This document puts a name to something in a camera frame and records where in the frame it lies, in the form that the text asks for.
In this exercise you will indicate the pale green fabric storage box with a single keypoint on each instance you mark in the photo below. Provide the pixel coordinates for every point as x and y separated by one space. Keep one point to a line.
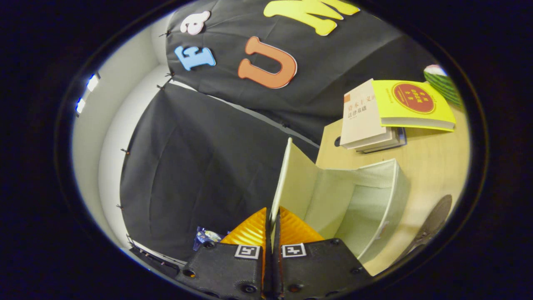
366 208

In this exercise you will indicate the ceiling light panel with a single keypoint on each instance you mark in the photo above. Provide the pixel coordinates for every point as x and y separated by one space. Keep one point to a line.
80 105
92 82

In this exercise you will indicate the yellow book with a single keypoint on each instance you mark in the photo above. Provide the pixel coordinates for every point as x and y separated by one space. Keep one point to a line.
387 104

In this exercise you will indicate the brown fuzzy shoe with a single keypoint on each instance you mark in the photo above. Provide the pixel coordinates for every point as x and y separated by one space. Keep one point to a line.
435 216

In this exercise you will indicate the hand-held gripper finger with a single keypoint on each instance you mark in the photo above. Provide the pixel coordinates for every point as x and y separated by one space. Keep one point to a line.
278 275
267 275

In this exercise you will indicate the watermelon slice plush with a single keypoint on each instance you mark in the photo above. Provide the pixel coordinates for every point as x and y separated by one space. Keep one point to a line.
443 85

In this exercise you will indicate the beige book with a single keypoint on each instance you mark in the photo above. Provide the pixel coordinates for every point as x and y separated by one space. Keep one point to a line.
362 125

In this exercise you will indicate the blue printed packet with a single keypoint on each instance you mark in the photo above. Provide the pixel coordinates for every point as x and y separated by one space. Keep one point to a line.
205 237

